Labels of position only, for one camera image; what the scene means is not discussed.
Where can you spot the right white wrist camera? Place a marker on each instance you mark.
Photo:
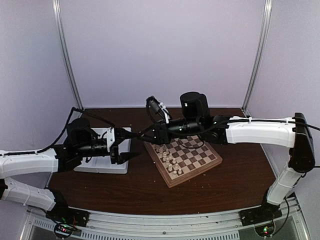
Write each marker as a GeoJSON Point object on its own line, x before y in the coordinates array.
{"type": "Point", "coordinates": [158, 108]}

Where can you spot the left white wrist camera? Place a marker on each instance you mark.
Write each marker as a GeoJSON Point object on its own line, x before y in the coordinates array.
{"type": "Point", "coordinates": [110, 138]}

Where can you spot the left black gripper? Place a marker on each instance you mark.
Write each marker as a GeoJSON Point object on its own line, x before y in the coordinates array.
{"type": "Point", "coordinates": [123, 133]}

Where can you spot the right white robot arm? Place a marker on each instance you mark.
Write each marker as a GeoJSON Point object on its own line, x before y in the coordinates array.
{"type": "Point", "coordinates": [290, 132]}

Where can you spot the left aluminium corner post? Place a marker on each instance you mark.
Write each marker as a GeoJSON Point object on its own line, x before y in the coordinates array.
{"type": "Point", "coordinates": [56, 4]}

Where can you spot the white chess pawn corner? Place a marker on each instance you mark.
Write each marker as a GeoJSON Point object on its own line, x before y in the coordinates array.
{"type": "Point", "coordinates": [175, 174]}

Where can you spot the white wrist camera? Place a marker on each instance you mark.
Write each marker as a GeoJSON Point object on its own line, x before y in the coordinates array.
{"type": "Point", "coordinates": [110, 138]}
{"type": "Point", "coordinates": [158, 108]}

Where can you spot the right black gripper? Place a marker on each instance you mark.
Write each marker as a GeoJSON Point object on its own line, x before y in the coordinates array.
{"type": "Point", "coordinates": [161, 134]}

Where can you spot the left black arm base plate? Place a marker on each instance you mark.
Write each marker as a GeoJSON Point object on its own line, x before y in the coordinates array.
{"type": "Point", "coordinates": [64, 214]}

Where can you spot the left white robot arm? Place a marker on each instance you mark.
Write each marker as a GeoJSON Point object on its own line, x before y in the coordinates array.
{"type": "Point", "coordinates": [81, 142]}

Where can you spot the white plastic divided tray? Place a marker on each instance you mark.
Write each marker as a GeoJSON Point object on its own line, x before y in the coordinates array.
{"type": "Point", "coordinates": [103, 165]}

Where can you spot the control circuit board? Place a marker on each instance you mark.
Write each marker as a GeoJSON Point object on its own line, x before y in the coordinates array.
{"type": "Point", "coordinates": [63, 230]}
{"type": "Point", "coordinates": [265, 230]}

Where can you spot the aluminium front rail frame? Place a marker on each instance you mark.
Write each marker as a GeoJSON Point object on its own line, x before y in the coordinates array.
{"type": "Point", "coordinates": [224, 225]}

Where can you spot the wooden chess board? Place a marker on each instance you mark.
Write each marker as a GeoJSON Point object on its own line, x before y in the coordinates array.
{"type": "Point", "coordinates": [193, 156]}

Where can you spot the aluminium corner post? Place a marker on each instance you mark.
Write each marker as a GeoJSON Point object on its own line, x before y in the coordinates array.
{"type": "Point", "coordinates": [56, 4]}
{"type": "Point", "coordinates": [264, 30]}

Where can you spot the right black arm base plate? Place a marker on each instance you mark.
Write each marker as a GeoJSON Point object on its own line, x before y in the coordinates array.
{"type": "Point", "coordinates": [260, 214]}

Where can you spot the right control circuit board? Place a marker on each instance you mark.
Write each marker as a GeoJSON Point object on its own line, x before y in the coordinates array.
{"type": "Point", "coordinates": [265, 230]}

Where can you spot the left control circuit board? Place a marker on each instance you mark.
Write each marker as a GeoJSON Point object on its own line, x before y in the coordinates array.
{"type": "Point", "coordinates": [63, 230]}

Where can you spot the right aluminium corner post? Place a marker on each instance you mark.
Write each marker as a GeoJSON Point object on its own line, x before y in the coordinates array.
{"type": "Point", "coordinates": [264, 30]}

